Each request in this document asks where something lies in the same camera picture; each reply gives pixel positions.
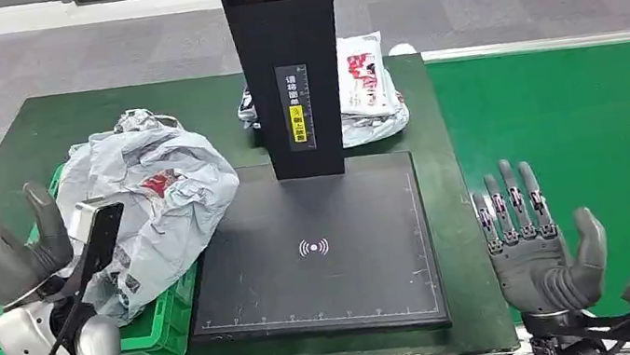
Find bright green conveyor belt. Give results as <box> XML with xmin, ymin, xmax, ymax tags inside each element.
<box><xmin>423</xmin><ymin>32</ymin><xmax>630</xmax><ymax>355</ymax></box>

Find grey parcel bag red dots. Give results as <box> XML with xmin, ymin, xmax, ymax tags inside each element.
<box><xmin>110</xmin><ymin>101</ymin><xmax>185</xmax><ymax>140</ymax></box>

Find black yellow column label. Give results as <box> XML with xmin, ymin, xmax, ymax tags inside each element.
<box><xmin>272</xmin><ymin>61</ymin><xmax>321</xmax><ymax>157</ymax></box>

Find green plastic crate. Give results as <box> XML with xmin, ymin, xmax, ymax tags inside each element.
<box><xmin>0</xmin><ymin>145</ymin><xmax>212</xmax><ymax>355</ymax></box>

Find white parcel bag red print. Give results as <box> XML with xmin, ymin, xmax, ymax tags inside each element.
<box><xmin>328</xmin><ymin>28</ymin><xmax>407</xmax><ymax>126</ymax></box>

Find black scanner base plate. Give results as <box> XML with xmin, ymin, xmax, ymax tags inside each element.
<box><xmin>167</xmin><ymin>138</ymin><xmax>455</xmax><ymax>355</ymax></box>

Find white round knob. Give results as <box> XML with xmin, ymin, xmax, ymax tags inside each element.
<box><xmin>387</xmin><ymin>40</ymin><xmax>419</xmax><ymax>59</ymax></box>

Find black scanner column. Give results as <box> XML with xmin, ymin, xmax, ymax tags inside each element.
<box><xmin>214</xmin><ymin>0</ymin><xmax>365</xmax><ymax>190</ymax></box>

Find grey crumpled parcel bag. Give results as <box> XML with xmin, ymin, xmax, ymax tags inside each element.
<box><xmin>232</xmin><ymin>61</ymin><xmax>415</xmax><ymax>165</ymax></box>

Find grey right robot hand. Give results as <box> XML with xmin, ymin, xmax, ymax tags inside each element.
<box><xmin>465</xmin><ymin>144</ymin><xmax>619</xmax><ymax>326</ymax></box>

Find pale grey parcel bag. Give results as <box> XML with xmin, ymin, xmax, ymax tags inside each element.
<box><xmin>43</xmin><ymin>109</ymin><xmax>260</xmax><ymax>336</ymax></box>

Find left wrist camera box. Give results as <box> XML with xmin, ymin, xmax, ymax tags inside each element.
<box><xmin>47</xmin><ymin>193</ymin><xmax>138</xmax><ymax>300</ymax></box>

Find dark green table mat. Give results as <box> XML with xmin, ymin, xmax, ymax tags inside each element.
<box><xmin>0</xmin><ymin>31</ymin><xmax>523</xmax><ymax>355</ymax></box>

